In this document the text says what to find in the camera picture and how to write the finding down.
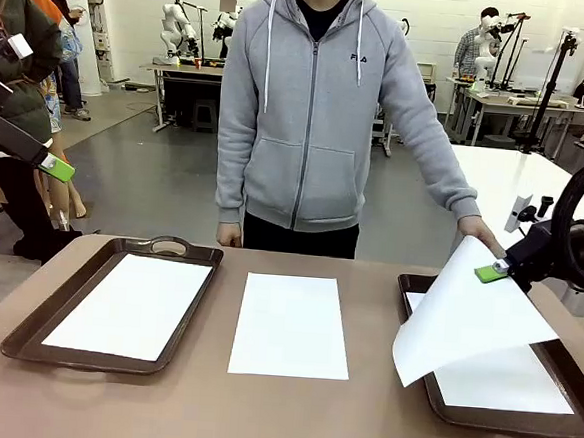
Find brown plastic serving tray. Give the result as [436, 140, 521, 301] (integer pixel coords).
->
[387, 272, 584, 438]
[0, 224, 225, 381]

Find person in green jacket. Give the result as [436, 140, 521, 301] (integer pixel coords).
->
[0, 0, 103, 269]

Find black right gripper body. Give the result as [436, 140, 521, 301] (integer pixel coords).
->
[500, 216, 584, 300]

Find white A4 paper sheet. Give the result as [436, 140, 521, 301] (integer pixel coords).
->
[397, 290, 583, 416]
[40, 247, 215, 366]
[390, 230, 567, 398]

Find grey-sleeved left forearm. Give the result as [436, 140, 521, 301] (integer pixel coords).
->
[411, 137, 483, 226]

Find grey background workbench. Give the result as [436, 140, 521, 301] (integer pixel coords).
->
[136, 60, 226, 138]
[442, 76, 584, 155]

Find dark plastic stool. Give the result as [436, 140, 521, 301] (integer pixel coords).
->
[192, 97, 221, 135]

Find distant person in black top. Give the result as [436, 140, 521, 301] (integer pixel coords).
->
[216, 0, 238, 59]

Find person's left hand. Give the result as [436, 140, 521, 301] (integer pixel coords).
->
[455, 215, 508, 260]

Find grey-sleeved right forearm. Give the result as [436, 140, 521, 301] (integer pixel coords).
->
[212, 138, 253, 227]

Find black thin lamp stand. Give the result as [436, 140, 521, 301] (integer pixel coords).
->
[175, 0, 211, 67]

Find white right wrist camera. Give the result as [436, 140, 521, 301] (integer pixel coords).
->
[504, 192, 555, 236]

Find person in blue jeans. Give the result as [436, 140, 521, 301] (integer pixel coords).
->
[42, 0, 103, 122]

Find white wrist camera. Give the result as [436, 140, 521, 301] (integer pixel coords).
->
[0, 31, 35, 96]
[504, 192, 555, 236]

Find person's right hand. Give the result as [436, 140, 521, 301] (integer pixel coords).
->
[214, 222, 247, 250]

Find white rounded table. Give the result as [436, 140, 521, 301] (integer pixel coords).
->
[444, 143, 584, 235]

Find person in plaid shirt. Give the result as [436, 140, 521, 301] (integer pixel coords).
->
[454, 4, 503, 87]

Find person in grey hoodie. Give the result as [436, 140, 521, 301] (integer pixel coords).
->
[209, 0, 494, 269]

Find grey round stool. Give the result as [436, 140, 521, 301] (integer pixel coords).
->
[481, 133, 517, 150]

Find black camera tripod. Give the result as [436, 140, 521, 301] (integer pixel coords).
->
[519, 24, 582, 158]

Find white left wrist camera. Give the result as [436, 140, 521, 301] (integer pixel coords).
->
[0, 31, 35, 96]

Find beige box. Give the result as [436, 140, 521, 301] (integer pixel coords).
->
[415, 61, 438, 85]

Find white A4 paper stack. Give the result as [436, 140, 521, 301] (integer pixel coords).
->
[226, 270, 357, 383]

